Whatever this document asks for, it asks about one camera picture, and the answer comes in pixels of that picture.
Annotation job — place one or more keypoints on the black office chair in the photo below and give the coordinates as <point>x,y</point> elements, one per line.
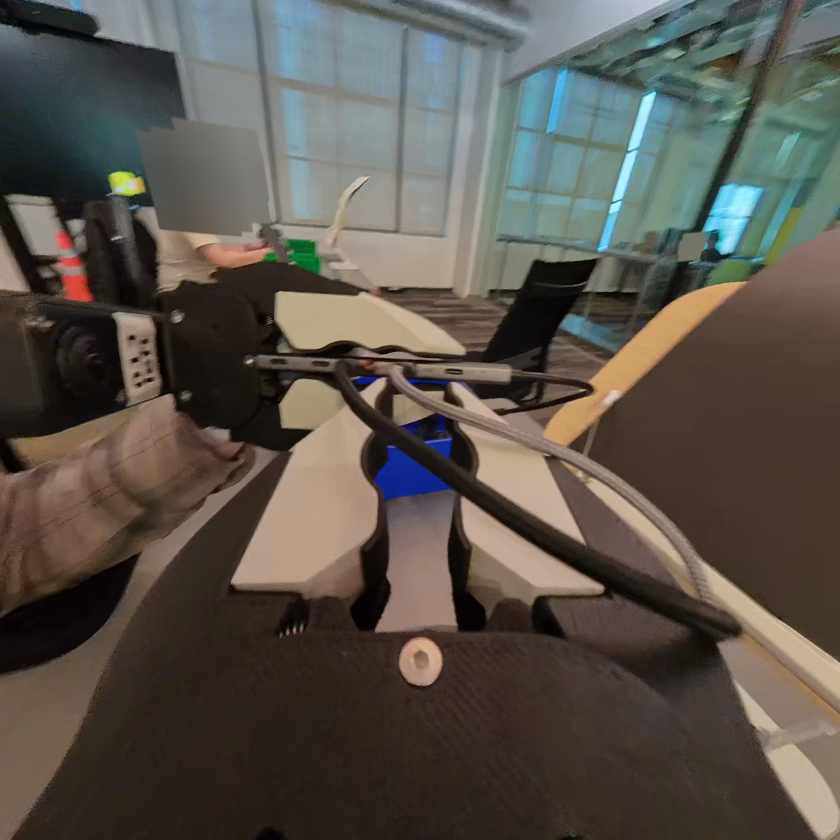
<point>538,309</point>

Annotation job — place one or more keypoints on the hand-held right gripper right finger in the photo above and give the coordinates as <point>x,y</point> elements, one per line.
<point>525,545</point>

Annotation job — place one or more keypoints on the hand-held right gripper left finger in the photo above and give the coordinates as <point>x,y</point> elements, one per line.
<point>302,525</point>

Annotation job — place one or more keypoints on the blue plastic bin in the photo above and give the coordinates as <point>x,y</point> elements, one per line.
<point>414,470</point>

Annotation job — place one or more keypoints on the grey usb hub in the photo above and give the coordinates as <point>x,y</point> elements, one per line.
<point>394,368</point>

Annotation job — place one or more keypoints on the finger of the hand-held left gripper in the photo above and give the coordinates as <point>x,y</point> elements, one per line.
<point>355,322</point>
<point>313,404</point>

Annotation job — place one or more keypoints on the green box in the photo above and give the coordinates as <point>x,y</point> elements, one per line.
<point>305,256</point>

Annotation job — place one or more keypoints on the person's left forearm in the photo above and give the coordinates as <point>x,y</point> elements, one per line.
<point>92,499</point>

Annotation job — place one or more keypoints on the orange traffic cone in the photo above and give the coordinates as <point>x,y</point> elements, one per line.
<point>71,269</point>

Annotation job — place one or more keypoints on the black monitor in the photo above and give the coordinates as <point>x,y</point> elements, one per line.
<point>79,118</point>

